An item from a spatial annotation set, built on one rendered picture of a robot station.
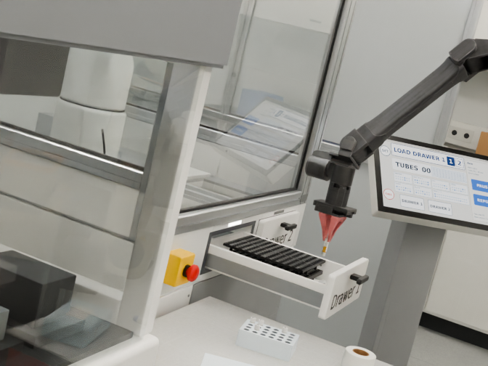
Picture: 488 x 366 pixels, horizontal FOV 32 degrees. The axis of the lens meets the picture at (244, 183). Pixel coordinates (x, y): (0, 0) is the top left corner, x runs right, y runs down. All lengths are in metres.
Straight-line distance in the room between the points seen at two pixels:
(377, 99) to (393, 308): 1.04
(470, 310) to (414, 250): 2.01
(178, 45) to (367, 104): 2.61
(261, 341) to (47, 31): 1.10
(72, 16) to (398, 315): 2.34
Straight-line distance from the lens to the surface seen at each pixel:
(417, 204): 2.94
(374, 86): 3.75
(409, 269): 3.10
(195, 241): 2.04
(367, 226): 3.78
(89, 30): 1.01
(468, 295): 5.05
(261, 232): 2.39
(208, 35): 1.26
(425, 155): 3.07
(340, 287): 2.07
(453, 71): 2.22
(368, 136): 2.19
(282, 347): 1.87
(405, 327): 3.17
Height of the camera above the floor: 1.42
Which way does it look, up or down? 10 degrees down
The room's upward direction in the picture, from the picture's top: 14 degrees clockwise
